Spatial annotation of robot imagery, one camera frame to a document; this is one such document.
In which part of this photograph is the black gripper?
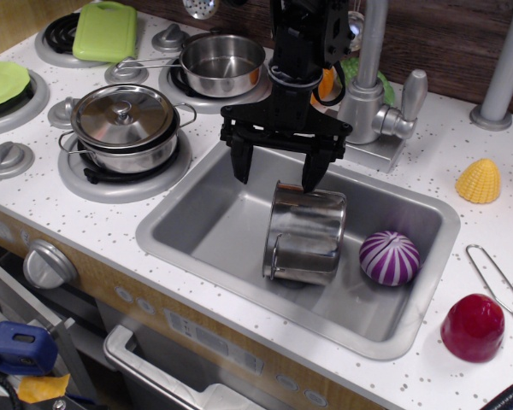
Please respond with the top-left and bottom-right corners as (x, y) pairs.
(220, 83), (352, 193)

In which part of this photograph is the small steel pot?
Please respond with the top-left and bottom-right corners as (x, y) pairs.
(262, 181), (347, 285)

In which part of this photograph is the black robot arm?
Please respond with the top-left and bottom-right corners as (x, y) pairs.
(221, 1), (353, 192)

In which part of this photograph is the grey toy sink basin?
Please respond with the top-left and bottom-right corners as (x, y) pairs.
(136, 143), (460, 360)

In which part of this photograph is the steel pot with lid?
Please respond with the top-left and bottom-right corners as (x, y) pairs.
(58, 84), (198, 174)

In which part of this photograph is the orange toy pumpkin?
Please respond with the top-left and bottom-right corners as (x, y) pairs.
(310, 68), (335, 106)

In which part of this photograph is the silver toy faucet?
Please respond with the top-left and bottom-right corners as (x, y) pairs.
(336, 1), (428, 173)

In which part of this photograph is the green toy vegetable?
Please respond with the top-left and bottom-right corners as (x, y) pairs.
(340, 57), (396, 105)

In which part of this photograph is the purple striped toy onion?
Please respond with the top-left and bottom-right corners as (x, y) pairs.
(359, 231), (421, 287)

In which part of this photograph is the hanging steel ladle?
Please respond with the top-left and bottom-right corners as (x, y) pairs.
(348, 0), (365, 52)

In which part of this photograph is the hanging perforated steel skimmer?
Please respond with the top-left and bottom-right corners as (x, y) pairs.
(182, 0), (220, 21)

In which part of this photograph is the grey stove knob middle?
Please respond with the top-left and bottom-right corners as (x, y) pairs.
(104, 57), (149, 85)

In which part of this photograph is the front right stove burner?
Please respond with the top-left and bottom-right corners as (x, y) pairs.
(58, 131), (192, 204)

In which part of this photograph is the yellow toy corn piece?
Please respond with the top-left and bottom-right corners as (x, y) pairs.
(455, 158), (501, 204)

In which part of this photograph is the green toy cutting board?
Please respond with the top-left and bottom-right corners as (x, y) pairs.
(73, 1), (138, 62)

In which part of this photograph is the grey stove knob left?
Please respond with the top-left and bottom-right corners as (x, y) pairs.
(47, 97), (79, 130)

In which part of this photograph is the back left stove burner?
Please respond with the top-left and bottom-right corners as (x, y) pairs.
(34, 13), (105, 68)

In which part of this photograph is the grey oven dial knob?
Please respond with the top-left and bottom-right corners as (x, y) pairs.
(23, 239), (78, 290)

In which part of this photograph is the red toy apple half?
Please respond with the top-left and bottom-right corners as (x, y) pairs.
(440, 294), (505, 363)

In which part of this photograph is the grey stove knob front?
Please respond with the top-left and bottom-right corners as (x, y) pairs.
(0, 142), (35, 179)

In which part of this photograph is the green toy plate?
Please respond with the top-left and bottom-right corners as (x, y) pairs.
(0, 61), (30, 104)

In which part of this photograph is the blue clamp tool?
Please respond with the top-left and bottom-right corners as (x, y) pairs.
(0, 321), (59, 376)

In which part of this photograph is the yellow tape piece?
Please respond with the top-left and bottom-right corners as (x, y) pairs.
(17, 374), (71, 404)

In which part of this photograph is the steel saucepan with handle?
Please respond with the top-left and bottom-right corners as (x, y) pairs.
(115, 34), (266, 98)

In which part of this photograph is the grey vertical post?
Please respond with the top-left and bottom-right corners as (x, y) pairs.
(469, 18), (513, 132)

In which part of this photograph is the grey oven door handle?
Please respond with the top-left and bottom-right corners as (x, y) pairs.
(103, 325), (289, 409)

